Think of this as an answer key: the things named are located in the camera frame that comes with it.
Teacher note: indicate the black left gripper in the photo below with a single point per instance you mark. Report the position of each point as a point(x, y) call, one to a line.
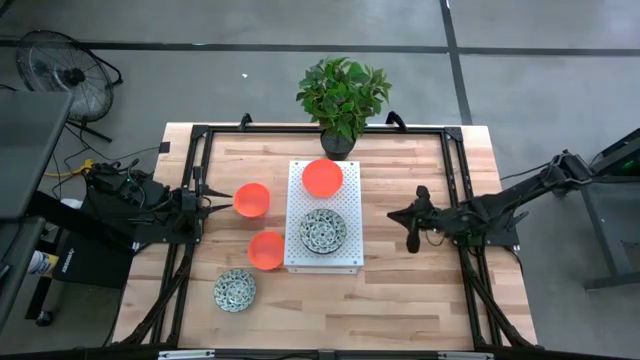
point(190, 205)

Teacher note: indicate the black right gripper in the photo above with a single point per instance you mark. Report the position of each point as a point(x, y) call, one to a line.
point(432, 217)

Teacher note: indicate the orange plastic mini bowl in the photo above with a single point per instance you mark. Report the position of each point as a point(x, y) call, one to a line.
point(266, 250)
point(322, 177)
point(251, 200)

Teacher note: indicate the teal bowl patterned inside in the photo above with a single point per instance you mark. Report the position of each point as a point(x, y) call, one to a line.
point(235, 290)
point(323, 231)

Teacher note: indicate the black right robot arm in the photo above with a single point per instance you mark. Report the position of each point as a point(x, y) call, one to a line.
point(500, 200)

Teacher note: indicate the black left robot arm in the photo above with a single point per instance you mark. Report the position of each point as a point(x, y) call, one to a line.
point(145, 196)

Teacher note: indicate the white perforated metal shelf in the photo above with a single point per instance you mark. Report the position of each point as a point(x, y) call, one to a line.
point(353, 250)

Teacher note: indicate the black case white lettering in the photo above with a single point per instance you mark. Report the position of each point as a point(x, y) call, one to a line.
point(95, 265)

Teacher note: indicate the green potted plant black pot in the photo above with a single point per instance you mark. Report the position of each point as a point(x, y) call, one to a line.
point(342, 95)

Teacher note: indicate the white can colourful label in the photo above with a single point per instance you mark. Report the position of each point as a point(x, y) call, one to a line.
point(42, 263)

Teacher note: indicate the dark grey desk top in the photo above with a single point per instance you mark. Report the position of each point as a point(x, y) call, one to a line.
point(30, 150)

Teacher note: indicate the black floor fan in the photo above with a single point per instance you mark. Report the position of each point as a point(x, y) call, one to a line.
point(70, 75)

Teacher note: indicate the dark grey metal stand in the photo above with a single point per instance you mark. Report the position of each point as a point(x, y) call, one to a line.
point(600, 225)

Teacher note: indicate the black caster wheel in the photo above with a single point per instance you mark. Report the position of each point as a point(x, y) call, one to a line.
point(44, 318)

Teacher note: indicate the black rig crossbar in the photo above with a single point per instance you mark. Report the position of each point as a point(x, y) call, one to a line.
point(75, 354)

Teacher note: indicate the grey side cart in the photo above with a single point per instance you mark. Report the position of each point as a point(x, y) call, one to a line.
point(15, 260)

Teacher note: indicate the black aluminium table frame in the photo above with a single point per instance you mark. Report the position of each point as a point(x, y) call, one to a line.
point(425, 130)

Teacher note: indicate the silver metal bracket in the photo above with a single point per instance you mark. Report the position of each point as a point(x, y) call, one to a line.
point(186, 354)
point(465, 356)

